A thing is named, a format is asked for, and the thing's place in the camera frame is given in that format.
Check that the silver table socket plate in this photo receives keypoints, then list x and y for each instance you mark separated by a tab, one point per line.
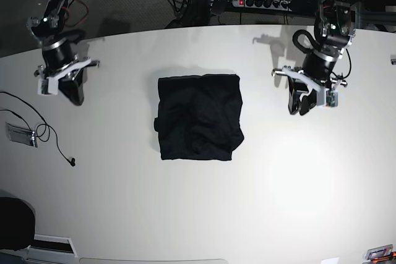
21	135

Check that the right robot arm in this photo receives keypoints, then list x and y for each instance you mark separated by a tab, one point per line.
48	25

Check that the black T-shirt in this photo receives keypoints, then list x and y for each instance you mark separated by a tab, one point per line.
198	117

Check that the white power strip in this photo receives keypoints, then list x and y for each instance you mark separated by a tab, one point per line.
277	5

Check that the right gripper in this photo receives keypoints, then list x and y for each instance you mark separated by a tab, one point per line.
59	56

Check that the small box with tools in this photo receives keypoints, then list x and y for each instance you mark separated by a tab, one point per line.
380	254

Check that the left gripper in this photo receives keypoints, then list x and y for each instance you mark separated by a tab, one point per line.
316	65

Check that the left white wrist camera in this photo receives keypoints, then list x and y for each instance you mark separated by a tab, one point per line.
331	99

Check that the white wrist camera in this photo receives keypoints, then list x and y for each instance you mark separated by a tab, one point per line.
331	99
48	87

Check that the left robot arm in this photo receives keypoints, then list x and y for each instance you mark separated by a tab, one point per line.
333	32

